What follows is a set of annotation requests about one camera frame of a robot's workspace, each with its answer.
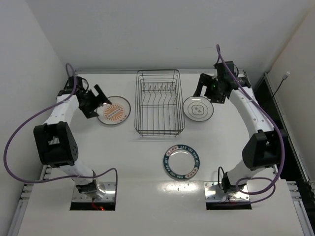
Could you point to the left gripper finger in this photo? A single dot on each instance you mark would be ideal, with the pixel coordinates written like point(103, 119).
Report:
point(90, 113)
point(101, 97)

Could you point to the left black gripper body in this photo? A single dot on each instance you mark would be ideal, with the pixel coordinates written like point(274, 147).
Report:
point(93, 103)

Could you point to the orange sunburst pattern plate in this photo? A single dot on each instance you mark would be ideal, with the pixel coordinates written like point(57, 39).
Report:
point(115, 113)

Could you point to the white plate grey line pattern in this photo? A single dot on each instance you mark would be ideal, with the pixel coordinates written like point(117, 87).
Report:
point(198, 109)

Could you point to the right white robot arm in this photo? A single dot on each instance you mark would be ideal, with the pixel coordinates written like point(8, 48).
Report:
point(265, 147)

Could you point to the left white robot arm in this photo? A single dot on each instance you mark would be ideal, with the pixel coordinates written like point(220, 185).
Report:
point(55, 142)

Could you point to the teal rimmed lettered plate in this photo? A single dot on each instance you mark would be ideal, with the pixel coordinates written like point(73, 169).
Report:
point(181, 162)

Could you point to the right aluminium frame rail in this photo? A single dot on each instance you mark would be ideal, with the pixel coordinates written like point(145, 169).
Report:
point(303, 173)

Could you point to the aluminium frame rail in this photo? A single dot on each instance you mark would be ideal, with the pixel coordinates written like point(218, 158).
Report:
point(303, 173)
point(20, 210)

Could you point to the metal wire dish rack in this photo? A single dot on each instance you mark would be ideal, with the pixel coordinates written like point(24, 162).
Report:
point(158, 103)

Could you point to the black cable white plug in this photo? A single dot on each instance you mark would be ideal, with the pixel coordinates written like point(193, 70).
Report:
point(284, 77)

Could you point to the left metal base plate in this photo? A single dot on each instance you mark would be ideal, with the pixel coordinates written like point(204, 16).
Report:
point(105, 194)

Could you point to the metal base plate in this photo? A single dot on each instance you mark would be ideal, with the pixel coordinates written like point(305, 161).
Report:
point(213, 194)
point(105, 194)

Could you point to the left aluminium frame rail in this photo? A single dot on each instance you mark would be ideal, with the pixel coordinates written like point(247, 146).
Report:
point(20, 210)

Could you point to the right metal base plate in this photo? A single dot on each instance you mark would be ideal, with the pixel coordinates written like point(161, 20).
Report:
point(213, 194)

